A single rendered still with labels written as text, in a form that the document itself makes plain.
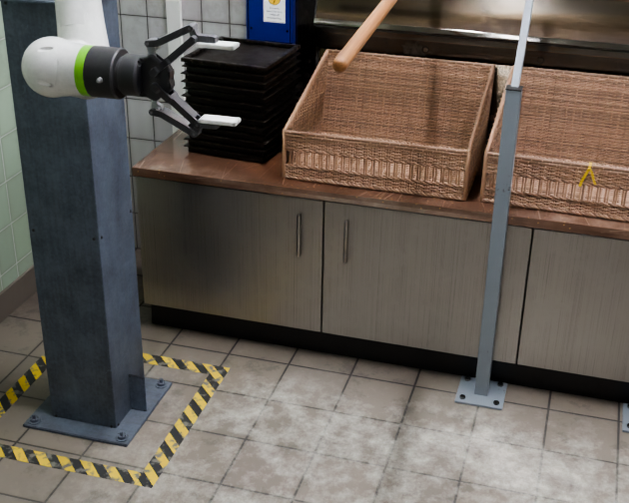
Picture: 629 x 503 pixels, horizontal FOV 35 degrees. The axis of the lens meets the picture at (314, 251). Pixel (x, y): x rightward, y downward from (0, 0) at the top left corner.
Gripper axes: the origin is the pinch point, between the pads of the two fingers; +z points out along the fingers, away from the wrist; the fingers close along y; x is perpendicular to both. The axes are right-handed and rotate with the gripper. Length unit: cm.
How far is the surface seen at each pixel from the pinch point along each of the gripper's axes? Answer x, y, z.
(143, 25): -155, 32, -90
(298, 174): -105, 59, -19
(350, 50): -28.5, 0.0, 14.4
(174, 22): -153, 30, -77
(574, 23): -153, 20, 54
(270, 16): -151, 25, -43
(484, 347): -94, 102, 41
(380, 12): -61, 0, 13
